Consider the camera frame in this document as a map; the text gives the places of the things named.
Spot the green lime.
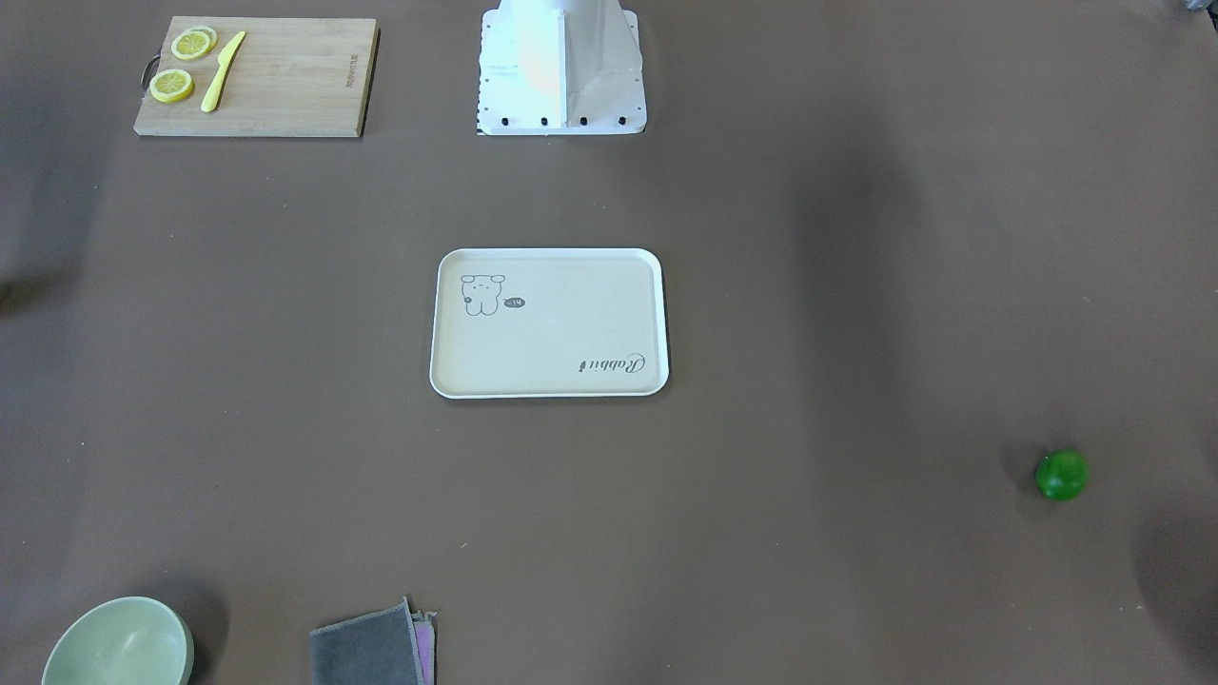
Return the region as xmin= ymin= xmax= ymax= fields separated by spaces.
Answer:
xmin=1032 ymin=449 xmax=1090 ymax=501

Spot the cream rabbit tray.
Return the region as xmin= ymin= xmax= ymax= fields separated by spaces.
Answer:
xmin=429 ymin=247 xmax=670 ymax=400

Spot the pink folded cloth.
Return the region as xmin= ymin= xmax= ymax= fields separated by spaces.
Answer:
xmin=410 ymin=612 xmax=438 ymax=685

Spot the grey folded cloth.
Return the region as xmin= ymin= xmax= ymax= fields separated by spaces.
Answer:
xmin=309 ymin=598 xmax=421 ymax=684

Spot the bamboo cutting board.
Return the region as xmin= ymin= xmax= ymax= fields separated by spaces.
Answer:
xmin=133 ymin=13 xmax=380 ymax=138

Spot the yellow plastic knife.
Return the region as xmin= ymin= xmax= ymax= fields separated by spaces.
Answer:
xmin=200 ymin=30 xmax=247 ymax=113

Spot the lemon slice lower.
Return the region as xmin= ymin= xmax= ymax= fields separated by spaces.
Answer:
xmin=147 ymin=68 xmax=195 ymax=104

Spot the lemon slice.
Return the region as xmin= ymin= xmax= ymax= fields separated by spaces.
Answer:
xmin=171 ymin=26 xmax=218 ymax=61
xmin=147 ymin=68 xmax=195 ymax=104

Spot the lemon slice upper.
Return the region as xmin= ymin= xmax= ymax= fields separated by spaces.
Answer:
xmin=171 ymin=26 xmax=218 ymax=61

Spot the pale green bowl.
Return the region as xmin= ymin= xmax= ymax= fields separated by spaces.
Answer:
xmin=41 ymin=596 xmax=195 ymax=684

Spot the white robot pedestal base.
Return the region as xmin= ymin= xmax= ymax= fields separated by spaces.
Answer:
xmin=476 ymin=1 xmax=648 ymax=137

